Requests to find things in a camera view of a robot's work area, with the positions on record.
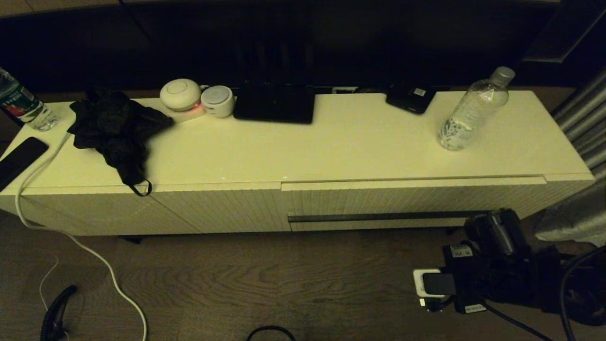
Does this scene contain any thin white cable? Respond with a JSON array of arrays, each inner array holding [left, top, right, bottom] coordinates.
[[28, 245, 69, 341]]

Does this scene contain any grey curtain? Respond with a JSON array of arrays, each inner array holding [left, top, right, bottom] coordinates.
[[534, 66, 606, 249]]

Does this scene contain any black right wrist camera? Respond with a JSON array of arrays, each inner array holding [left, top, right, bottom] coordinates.
[[464, 208, 532, 266]]

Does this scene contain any black cable loop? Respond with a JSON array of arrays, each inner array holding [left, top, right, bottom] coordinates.
[[246, 326, 296, 341]]

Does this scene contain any clear bottle with grey cap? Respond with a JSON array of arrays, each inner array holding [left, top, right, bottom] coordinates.
[[437, 66, 516, 152]]

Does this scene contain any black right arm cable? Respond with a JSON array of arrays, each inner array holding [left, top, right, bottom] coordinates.
[[473, 245, 606, 341]]

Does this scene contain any black crumpled cloth bag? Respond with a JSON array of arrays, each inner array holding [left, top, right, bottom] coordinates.
[[69, 88, 175, 197]]

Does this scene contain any black smartphone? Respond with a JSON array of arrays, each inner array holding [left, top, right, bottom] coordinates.
[[0, 137, 50, 193]]

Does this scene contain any black flat box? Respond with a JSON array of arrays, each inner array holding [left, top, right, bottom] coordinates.
[[233, 84, 316, 125]]

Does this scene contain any white low cabinet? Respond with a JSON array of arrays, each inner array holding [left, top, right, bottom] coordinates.
[[0, 90, 596, 236]]

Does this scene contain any thick white cable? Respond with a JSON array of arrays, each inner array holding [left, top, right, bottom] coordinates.
[[15, 133, 148, 341]]

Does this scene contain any white drawer with black handle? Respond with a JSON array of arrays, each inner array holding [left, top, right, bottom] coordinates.
[[281, 176, 547, 233]]

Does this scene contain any small black device with label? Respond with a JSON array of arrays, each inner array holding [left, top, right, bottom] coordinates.
[[385, 86, 436, 115]]

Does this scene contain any small white cylinder speaker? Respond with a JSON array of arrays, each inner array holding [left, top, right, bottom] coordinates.
[[200, 85, 235, 118]]

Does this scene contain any dark framed wall panel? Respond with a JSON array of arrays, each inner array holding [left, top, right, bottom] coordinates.
[[514, 0, 606, 64]]

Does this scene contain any flat white base with red light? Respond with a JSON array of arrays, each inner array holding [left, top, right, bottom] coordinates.
[[163, 103, 207, 124]]

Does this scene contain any white round dome device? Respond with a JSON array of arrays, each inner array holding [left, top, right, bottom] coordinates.
[[160, 79, 202, 112]]

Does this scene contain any water bottle with green label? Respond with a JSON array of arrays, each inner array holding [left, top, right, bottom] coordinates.
[[0, 67, 60, 132]]

